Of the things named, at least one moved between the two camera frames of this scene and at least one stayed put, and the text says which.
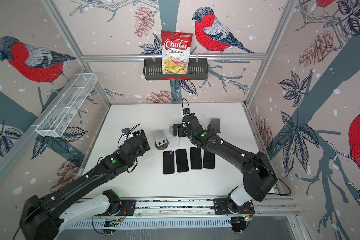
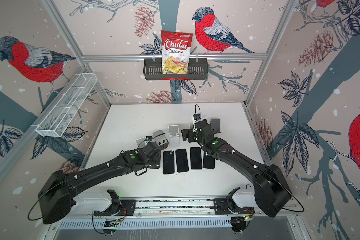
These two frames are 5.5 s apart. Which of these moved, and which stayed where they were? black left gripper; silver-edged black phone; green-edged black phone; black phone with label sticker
Moved: black left gripper
Stayed: silver-edged black phone; green-edged black phone; black phone with label sticker
